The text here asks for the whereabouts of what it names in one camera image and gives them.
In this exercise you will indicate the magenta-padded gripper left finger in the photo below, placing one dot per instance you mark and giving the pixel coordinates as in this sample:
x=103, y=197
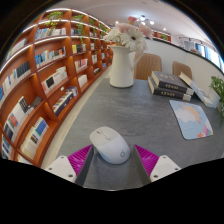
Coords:
x=63, y=166

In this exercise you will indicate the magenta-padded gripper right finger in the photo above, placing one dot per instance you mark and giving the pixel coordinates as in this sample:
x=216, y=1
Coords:
x=163, y=166

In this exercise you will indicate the white computer mouse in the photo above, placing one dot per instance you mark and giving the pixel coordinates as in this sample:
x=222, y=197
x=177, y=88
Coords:
x=111, y=146

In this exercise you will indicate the pastel cloud print mouse pad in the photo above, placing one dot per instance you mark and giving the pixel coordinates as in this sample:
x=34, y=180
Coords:
x=191, y=120

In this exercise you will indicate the thin dark hardcover book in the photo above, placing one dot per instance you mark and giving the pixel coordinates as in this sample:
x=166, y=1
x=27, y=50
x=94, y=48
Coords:
x=166, y=92

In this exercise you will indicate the white book with blue cover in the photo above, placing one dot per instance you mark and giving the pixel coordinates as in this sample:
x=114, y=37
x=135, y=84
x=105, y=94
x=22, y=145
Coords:
x=204, y=97

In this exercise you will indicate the orange wooden bookshelf unit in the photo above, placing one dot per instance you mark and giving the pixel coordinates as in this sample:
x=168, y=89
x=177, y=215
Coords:
x=36, y=86

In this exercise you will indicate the green plant in white pot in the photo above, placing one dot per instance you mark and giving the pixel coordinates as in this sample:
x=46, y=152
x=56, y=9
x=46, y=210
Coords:
x=217, y=90

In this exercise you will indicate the tan upholstered chair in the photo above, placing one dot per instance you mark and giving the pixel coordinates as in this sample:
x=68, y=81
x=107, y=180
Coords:
x=181, y=69
x=148, y=66

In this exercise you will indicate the white pitcher vase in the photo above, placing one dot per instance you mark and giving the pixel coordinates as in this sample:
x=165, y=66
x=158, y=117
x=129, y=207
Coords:
x=120, y=70

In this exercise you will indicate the window with curtains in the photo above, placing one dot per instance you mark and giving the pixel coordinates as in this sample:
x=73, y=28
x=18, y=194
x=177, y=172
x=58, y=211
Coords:
x=206, y=51

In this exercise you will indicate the orange shelf unit with plants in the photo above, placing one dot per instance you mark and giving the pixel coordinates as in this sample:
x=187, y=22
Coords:
x=161, y=35

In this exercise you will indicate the ceiling lights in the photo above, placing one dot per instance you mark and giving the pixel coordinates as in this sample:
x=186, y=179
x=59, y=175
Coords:
x=142, y=19

